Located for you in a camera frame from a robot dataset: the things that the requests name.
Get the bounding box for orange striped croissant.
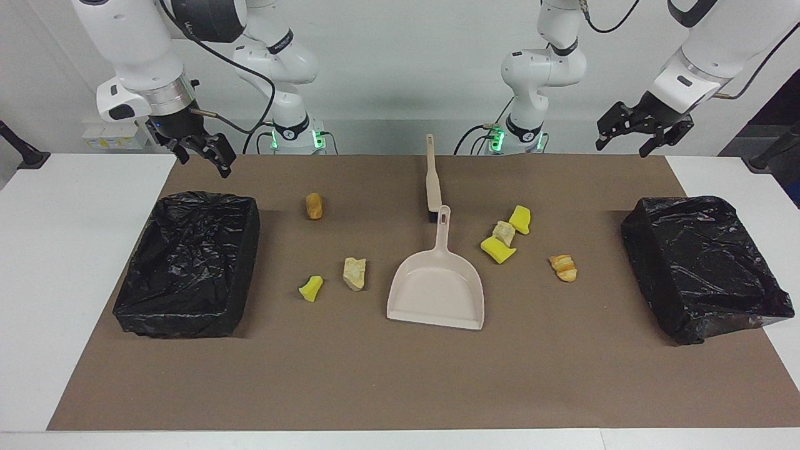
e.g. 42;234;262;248
549;254;578;283

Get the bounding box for black stand leg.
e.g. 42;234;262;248
0;120;51;171
748;122;800;173

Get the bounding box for white wall socket boxes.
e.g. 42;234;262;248
82;121;151;151

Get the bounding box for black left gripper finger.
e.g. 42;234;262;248
596;103;638;151
639;119;694;158

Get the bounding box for brown table mat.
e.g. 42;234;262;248
47;154;800;432

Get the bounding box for black right arm base cable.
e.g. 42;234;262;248
242;122;276;155

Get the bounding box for beige hand brush black bristles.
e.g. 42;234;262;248
426;134;443;223

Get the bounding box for black bag lined bin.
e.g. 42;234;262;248
621;196;796;346
112;191;261;339

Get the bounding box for small yellow green sponge piece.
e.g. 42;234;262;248
298;275;324;303

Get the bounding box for black left arm base cable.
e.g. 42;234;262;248
454;124;501;155

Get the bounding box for black arm base cable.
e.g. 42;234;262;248
242;122;276;155
454;124;501;155

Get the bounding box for beige plastic dustpan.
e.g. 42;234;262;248
386;205;485;331

